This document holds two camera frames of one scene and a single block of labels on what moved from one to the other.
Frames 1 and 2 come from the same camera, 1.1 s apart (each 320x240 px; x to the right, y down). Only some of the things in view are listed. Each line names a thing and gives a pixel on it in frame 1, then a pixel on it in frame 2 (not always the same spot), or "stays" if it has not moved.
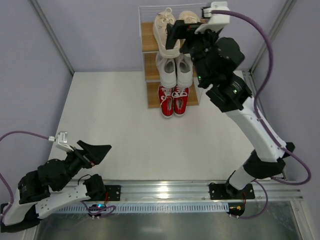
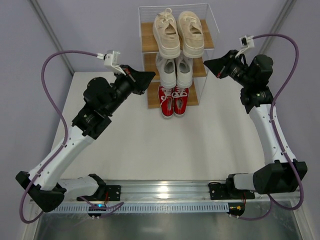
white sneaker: [167, 68] stays
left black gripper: [83, 157] → [133, 81]
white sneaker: [184, 70] stays
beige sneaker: [160, 23] stays
